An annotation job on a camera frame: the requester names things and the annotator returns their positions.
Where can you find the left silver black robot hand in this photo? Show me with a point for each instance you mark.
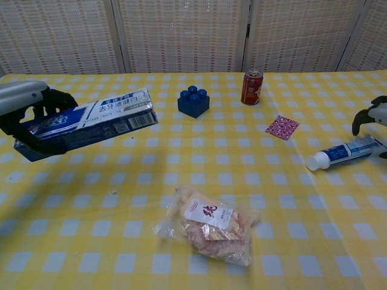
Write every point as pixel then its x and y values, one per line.
pixel 21 93

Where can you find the pink patterned square packet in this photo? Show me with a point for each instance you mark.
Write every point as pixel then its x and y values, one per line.
pixel 282 127

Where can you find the blue white toothpaste box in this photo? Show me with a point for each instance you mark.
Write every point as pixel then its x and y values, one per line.
pixel 99 124

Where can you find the red drink can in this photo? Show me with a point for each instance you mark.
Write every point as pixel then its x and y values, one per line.
pixel 251 89

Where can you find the woven folding screen panel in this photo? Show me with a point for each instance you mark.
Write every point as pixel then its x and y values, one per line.
pixel 60 36
pixel 375 42
pixel 302 36
pixel 181 36

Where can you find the dark screen hinge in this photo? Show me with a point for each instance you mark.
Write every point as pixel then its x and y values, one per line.
pixel 248 30

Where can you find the yellow white checked tablecloth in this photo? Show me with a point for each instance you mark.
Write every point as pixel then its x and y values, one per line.
pixel 272 193

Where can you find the blue white toothpaste tube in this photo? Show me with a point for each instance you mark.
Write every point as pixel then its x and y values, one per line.
pixel 341 152

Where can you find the blue toy building block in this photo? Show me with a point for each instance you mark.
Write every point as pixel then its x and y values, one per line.
pixel 193 104

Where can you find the clear plastic snack bag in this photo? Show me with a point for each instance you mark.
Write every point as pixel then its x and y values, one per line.
pixel 211 226

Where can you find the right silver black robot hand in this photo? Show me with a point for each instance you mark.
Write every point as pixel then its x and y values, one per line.
pixel 379 114

